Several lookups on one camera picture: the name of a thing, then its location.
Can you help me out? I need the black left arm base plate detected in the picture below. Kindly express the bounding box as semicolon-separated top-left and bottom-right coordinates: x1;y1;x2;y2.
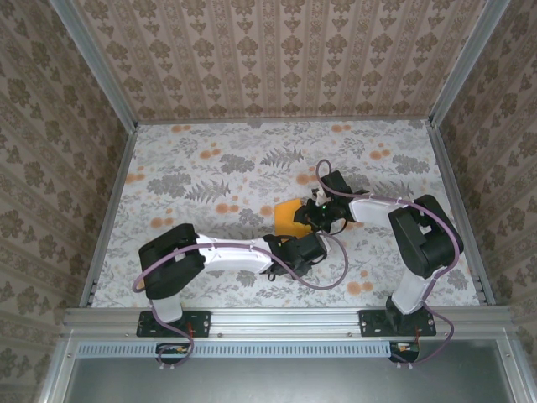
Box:
136;309;211;338

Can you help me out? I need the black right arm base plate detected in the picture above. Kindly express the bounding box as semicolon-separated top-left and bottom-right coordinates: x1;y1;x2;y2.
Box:
359;309;438;338

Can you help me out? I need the thin aluminium back rail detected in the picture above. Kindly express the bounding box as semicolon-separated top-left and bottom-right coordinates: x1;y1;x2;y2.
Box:
136;118;434;126

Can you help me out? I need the slotted grey cable duct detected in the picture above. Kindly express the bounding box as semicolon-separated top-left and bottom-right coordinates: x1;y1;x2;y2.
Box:
76;340;391;359

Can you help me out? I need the aluminium side rail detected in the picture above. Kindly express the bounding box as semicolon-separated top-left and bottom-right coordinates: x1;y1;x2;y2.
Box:
78;123;140;308
427;119;497;306

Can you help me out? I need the grey metal lower panel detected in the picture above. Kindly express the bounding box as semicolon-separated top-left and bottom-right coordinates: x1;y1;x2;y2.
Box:
39;335;537;403

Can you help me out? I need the aluminium corner post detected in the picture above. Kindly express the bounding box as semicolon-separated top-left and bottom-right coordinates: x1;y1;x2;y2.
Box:
428;0;503;128
48;0;140;129

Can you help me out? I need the aluminium front frame beam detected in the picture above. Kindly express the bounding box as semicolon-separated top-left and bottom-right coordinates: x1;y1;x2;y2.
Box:
61;305;514;338

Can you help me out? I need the floral print table cover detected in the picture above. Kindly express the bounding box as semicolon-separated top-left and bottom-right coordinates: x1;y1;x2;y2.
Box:
89;121;482;310

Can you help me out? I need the orange paper sheet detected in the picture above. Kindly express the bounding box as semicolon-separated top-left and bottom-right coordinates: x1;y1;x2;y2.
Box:
272;199;315;241

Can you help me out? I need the small electronics board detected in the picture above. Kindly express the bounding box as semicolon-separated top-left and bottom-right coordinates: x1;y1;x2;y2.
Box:
387;340;422;364
154;341;196;366

